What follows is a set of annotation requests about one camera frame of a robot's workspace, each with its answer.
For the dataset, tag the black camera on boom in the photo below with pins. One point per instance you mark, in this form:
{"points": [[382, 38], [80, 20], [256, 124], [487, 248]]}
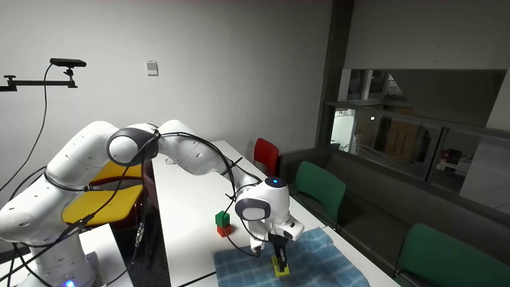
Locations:
{"points": [[66, 63]]}

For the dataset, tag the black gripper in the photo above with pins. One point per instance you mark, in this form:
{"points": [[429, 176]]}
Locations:
{"points": [[278, 239]]}

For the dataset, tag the blue checked towel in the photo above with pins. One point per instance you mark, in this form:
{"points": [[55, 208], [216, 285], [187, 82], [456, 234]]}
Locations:
{"points": [[319, 264]]}

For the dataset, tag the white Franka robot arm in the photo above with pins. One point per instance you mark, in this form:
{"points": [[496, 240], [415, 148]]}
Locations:
{"points": [[80, 176]]}

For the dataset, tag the green chair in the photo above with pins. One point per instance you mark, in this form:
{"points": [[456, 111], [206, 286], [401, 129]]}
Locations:
{"points": [[452, 261], [321, 188]]}

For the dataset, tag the green cube block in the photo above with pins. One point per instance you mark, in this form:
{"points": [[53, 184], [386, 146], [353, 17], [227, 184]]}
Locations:
{"points": [[222, 220]]}

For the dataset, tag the interior glass window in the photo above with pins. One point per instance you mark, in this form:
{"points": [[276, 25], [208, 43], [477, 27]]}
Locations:
{"points": [[420, 129]]}

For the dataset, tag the red chair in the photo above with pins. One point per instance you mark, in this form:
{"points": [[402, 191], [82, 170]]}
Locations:
{"points": [[267, 156]]}

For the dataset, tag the red cube block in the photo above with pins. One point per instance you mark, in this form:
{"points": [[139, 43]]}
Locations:
{"points": [[225, 231]]}

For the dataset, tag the yellow chair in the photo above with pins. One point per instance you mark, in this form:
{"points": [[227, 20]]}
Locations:
{"points": [[106, 202]]}

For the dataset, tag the white wall switch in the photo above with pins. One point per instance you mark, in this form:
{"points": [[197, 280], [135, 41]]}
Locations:
{"points": [[154, 68]]}

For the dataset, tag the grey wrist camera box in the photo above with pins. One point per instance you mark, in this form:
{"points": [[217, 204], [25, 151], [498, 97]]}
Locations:
{"points": [[291, 229]]}

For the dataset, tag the dark grey wall pillar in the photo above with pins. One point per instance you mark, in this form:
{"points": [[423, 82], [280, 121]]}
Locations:
{"points": [[335, 74]]}

